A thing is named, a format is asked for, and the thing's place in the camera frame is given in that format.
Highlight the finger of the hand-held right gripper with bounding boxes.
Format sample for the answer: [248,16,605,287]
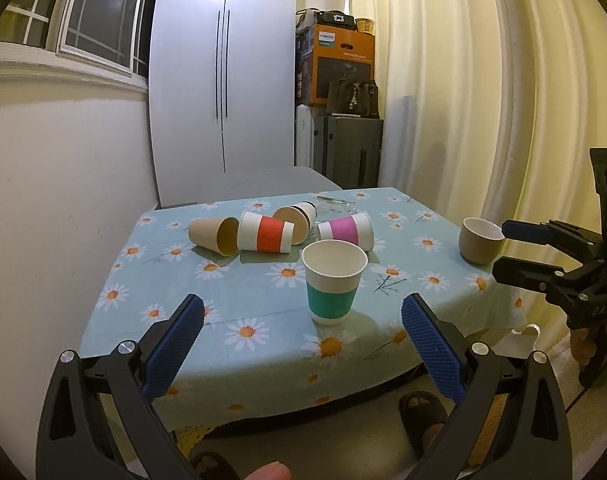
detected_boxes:
[492,255,604,306]
[502,219,604,261]

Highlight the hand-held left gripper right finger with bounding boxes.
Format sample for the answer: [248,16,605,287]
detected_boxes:
[401,293,574,480]

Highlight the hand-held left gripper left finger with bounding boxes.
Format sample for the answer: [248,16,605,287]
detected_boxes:
[36,293,206,480]

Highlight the beige ceramic cup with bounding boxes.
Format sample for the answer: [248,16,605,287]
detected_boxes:
[457,217,507,266]

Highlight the teal band paper cup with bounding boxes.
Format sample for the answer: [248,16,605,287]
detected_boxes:
[302,240,368,327]

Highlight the plain brown paper cup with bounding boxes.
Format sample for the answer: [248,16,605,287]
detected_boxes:
[188,216,240,258]

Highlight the red band paper cup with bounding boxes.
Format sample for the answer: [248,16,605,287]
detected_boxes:
[237,210,295,255]

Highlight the pink band paper cup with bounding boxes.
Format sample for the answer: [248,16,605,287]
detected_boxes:
[316,211,375,251]

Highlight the person's right hand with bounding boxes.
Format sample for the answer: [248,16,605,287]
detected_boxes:
[571,331,595,367]

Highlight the person's left hand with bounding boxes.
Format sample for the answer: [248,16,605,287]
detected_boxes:
[244,461,292,480]

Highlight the person's right foot in slipper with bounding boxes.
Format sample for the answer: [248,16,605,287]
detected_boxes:
[399,391,451,461]

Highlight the person's foot in slipper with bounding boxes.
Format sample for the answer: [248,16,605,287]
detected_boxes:
[188,451,241,480]
[399,391,451,461]

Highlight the yellow crochet mat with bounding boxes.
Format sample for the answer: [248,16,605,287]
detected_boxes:
[176,422,219,456]

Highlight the blue daisy tablecloth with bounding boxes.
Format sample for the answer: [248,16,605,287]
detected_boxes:
[78,187,539,433]

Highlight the person's left foot in slipper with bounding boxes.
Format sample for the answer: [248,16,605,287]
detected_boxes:
[188,451,241,480]

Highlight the cream curtain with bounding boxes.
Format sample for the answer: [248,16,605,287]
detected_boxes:
[343,0,607,331]

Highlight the clear plastic wrapper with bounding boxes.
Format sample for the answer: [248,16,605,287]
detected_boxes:
[316,194,357,216]

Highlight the grey folding table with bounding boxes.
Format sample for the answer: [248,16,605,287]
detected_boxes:
[156,166,344,210]

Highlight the dark grey suitcase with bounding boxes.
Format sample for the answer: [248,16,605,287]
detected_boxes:
[313,114,384,191]

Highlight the dark handbag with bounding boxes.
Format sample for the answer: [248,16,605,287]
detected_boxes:
[326,79,380,120]

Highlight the white radiator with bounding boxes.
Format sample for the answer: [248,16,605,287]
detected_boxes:
[296,104,317,168]

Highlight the orange cardboard box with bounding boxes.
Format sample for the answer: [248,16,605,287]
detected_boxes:
[296,24,377,108]

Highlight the white wardrobe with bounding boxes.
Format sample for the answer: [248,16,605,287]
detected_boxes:
[148,0,298,208]

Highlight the white framed window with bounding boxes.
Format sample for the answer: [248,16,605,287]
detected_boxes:
[0,0,164,78]

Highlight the black camera bag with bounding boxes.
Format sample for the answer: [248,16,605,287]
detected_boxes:
[316,10,357,31]

